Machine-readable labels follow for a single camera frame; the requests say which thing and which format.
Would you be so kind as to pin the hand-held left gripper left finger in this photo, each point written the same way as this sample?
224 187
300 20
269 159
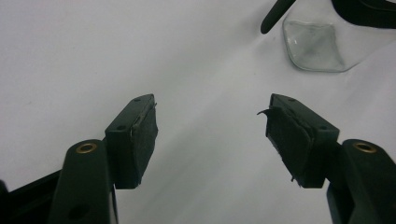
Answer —
130 146

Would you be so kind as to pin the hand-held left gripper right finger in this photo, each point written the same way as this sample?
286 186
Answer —
299 143

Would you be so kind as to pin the clear plastic bag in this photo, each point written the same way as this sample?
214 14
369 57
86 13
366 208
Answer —
313 46

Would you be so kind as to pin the black curved object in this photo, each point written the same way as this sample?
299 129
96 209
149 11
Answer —
367 14

